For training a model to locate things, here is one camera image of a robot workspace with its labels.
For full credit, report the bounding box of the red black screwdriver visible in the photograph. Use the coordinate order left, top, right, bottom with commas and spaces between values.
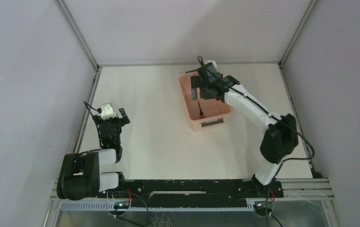
197, 100, 205, 119

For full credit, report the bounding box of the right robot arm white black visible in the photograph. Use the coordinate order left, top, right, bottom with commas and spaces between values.
190, 58, 310, 198

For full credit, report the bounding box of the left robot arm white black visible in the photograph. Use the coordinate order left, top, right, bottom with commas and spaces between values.
57, 105, 130, 201

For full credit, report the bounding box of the pink plastic bin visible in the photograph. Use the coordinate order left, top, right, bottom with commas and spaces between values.
179, 72, 232, 131

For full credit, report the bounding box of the left controller circuit board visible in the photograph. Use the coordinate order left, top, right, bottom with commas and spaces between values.
114, 201, 130, 210

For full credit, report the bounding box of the controller circuit board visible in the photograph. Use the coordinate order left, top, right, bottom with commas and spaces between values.
253, 203, 274, 217
114, 201, 130, 210

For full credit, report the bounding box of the right controller circuit board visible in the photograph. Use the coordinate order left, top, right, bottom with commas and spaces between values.
253, 203, 274, 217

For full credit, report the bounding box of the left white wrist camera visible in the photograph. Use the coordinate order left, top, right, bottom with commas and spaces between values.
100, 103, 117, 120

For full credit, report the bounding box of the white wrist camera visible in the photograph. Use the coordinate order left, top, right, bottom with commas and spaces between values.
100, 103, 117, 120
203, 60, 219, 73

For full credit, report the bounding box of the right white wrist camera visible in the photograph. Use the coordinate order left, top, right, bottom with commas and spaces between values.
203, 60, 219, 73

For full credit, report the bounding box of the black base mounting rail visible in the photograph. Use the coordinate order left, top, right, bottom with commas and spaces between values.
97, 179, 284, 207

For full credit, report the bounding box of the perforated metal cable tray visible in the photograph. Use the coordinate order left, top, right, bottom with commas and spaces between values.
60, 201, 254, 212

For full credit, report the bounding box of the black cable left base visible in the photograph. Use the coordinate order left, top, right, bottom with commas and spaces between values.
106, 190, 150, 227

